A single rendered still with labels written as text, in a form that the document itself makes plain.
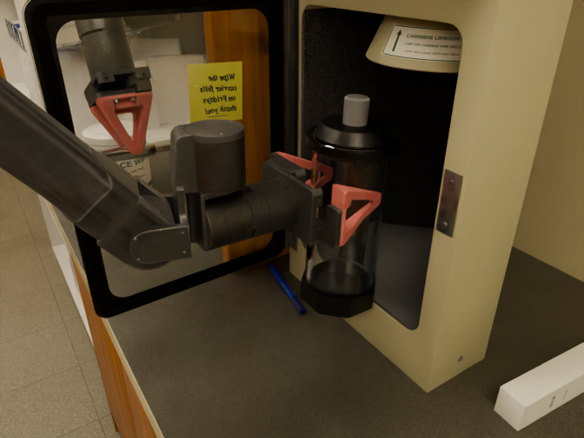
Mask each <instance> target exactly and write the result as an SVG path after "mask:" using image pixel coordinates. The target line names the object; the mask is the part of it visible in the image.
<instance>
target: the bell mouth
mask: <svg viewBox="0 0 584 438"><path fill-rule="evenodd" d="M461 52H462V38H461V33H460V31H459V30H458V29H457V28H456V27H455V26H454V25H453V24H451V23H441V22H435V21H429V20H421V19H415V18H408V17H396V16H390V15H385V17H384V18H383V20H382V23H381V25H380V27H379V29H378V31H377V32H376V34H375V37H374V39H373V41H372V43H371V44H370V46H369V48H368V51H367V53H366V57H367V58H368V59H369V60H370V61H372V62H374V63H379V64H381V65H385V66H388V67H393V68H397V69H403V70H415V71H423V72H434V73H459V68H460V62H461Z"/></svg>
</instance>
